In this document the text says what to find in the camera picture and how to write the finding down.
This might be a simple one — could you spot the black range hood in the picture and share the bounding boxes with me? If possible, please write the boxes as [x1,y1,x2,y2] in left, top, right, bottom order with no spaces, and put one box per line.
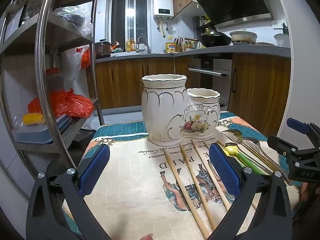
[190,0,273,29]

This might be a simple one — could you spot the white cooking pot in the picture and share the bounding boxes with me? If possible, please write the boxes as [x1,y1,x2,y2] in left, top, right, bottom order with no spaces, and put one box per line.
[229,30,258,45]

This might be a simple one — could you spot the small condiment bottles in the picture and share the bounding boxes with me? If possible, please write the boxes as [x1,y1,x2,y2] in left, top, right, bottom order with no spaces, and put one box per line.
[184,40,200,50]

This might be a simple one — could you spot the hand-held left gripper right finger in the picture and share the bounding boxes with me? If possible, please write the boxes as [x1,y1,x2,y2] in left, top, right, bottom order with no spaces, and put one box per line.
[208,142,293,240]

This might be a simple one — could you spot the container with orange lid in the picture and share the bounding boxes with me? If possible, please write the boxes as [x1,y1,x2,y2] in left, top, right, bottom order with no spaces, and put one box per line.
[46,67,63,90]

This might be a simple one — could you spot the printed quilted tablecloth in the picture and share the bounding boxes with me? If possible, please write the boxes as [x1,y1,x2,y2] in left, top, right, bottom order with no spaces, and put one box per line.
[61,111,304,240]

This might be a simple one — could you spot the grey kitchen countertop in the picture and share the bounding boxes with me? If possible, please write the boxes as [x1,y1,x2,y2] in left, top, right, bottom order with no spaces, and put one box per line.
[95,44,292,63]

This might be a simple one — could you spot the built-in steel oven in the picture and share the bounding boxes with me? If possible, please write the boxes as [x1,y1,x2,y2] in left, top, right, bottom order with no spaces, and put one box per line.
[188,58,233,108]

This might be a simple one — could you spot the white floral ceramic utensil holder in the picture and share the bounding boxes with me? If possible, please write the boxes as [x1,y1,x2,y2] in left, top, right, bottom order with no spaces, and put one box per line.
[141,74,221,146]

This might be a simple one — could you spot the black wok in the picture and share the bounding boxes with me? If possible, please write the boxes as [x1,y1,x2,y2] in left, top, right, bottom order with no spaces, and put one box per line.
[184,29,232,48]

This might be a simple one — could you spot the silver metal fork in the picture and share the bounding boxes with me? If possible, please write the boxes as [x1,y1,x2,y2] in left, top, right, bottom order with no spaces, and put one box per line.
[246,139,280,167]

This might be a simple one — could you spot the wooden lower cabinets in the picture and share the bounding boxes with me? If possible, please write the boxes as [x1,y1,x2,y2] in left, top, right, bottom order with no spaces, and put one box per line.
[86,54,292,137]

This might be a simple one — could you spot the white bowl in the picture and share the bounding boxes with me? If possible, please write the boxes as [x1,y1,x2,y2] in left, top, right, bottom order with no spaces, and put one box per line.
[274,33,290,47]

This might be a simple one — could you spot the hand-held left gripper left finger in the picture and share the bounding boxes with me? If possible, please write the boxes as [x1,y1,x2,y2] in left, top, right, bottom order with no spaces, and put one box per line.
[26,144,112,240]

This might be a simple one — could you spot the large orange plastic bag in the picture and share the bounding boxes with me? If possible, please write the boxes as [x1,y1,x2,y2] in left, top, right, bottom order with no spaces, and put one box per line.
[27,88,95,118]

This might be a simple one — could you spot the small hanging orange bag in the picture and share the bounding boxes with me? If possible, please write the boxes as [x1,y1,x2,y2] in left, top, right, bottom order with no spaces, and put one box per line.
[80,47,92,69]

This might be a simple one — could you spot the clear plastic packets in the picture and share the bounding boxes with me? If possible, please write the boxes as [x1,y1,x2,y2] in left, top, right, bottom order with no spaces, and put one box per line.
[6,0,49,23]

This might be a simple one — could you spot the white plastic bag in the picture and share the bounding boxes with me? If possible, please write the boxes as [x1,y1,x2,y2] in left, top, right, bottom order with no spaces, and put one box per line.
[61,45,89,90]

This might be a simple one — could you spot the yellow spoon with green handle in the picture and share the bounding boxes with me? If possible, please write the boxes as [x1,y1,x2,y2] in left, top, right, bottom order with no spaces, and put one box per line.
[224,144,273,176]

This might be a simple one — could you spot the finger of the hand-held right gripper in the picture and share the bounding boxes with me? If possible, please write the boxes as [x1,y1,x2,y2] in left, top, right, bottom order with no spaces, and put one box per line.
[267,135,320,181]
[286,117,320,147]

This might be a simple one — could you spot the person's right hand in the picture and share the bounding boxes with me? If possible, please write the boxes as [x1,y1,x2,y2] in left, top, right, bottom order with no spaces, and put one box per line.
[296,182,318,218]

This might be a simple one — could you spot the black spice rack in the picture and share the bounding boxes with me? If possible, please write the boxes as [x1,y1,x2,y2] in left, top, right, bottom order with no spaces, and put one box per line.
[192,16,215,34]

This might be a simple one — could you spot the yellow plastic item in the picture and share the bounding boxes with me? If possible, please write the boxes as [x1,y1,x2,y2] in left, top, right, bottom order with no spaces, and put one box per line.
[23,113,45,126]

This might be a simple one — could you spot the stack of flat blue boxes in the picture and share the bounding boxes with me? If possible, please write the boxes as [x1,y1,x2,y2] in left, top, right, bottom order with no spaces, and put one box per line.
[12,114,73,145]

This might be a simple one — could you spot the clear bag with dark contents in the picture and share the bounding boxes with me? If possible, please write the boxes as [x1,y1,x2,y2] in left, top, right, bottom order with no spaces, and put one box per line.
[54,6,93,36]

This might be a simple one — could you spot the dark pressure cooker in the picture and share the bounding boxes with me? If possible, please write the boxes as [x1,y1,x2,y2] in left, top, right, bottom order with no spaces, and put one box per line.
[95,39,112,59]

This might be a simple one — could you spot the stainless steel shelf rack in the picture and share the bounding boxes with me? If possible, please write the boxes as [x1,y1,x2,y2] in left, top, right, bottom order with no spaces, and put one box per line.
[0,0,105,170]

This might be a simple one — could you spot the metal forks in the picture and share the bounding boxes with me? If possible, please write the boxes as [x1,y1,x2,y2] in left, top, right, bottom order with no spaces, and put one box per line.
[226,129,283,174]

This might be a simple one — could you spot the metal kitchen faucet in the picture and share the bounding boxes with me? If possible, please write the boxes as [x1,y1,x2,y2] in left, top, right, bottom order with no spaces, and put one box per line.
[136,35,151,54]

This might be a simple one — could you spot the kitchen window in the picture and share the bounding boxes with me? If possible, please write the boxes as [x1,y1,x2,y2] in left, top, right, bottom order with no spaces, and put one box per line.
[106,0,152,50]

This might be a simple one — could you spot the white water heater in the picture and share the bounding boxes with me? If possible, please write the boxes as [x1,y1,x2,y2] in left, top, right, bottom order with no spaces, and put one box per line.
[153,0,175,19]

